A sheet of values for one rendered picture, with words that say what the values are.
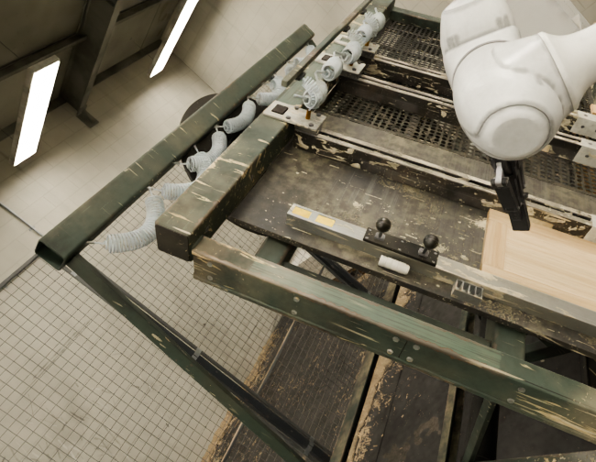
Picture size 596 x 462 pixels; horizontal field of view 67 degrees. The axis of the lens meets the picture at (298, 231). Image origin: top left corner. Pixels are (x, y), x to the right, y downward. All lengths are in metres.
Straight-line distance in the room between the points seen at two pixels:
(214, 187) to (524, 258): 0.89
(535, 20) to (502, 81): 4.54
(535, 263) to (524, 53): 0.90
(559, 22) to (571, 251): 3.77
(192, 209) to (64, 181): 5.28
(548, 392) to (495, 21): 0.75
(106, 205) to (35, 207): 4.51
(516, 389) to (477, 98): 0.72
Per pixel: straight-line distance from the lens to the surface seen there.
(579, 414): 1.18
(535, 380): 1.12
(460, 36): 0.72
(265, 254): 1.24
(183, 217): 1.14
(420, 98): 1.92
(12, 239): 5.96
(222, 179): 1.26
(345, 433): 2.20
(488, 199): 1.52
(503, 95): 0.56
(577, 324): 1.33
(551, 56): 0.61
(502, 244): 1.43
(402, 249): 1.22
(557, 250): 1.52
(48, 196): 6.26
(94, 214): 1.64
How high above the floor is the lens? 1.90
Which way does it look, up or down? 11 degrees down
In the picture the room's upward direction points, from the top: 48 degrees counter-clockwise
